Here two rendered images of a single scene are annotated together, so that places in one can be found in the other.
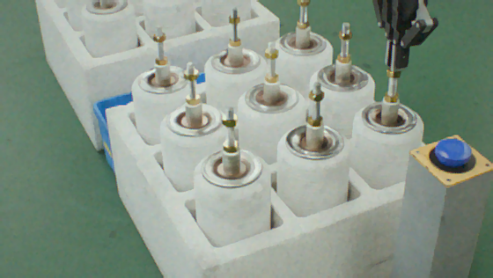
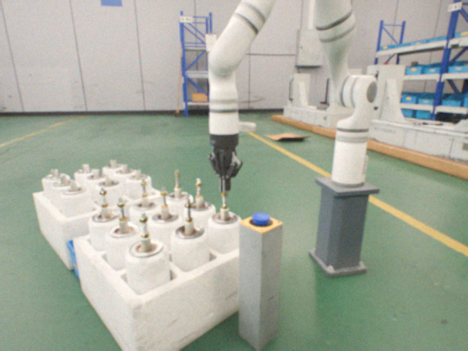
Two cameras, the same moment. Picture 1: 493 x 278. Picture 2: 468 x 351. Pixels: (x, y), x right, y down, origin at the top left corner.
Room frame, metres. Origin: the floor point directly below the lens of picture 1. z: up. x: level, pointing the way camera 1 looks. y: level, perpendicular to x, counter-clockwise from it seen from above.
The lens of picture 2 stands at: (0.07, 0.01, 0.60)
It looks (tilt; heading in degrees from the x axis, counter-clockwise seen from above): 18 degrees down; 343
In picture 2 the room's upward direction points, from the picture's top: straight up
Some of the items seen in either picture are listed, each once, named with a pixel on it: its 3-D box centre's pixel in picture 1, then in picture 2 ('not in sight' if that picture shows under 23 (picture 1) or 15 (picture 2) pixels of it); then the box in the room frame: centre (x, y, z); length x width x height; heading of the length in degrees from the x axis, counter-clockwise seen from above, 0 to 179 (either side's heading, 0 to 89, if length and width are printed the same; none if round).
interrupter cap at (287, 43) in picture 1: (302, 44); (178, 196); (1.01, -0.09, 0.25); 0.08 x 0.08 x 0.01
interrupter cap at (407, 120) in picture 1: (389, 118); (224, 218); (0.80, -0.19, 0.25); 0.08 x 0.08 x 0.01
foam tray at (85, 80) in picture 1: (152, 41); (102, 214); (1.34, 0.20, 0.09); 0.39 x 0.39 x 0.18; 26
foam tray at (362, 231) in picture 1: (271, 186); (168, 267); (0.86, -0.03, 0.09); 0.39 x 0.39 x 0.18; 26
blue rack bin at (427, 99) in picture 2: not in sight; (437, 99); (4.48, -5.30, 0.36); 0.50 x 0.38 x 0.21; 85
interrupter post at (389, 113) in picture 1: (390, 110); (224, 214); (0.80, -0.19, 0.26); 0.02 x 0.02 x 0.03
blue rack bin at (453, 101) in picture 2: not in sight; (463, 100); (3.97, -5.27, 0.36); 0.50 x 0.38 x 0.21; 85
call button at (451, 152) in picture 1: (452, 155); (260, 219); (0.63, -0.23, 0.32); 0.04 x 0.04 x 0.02
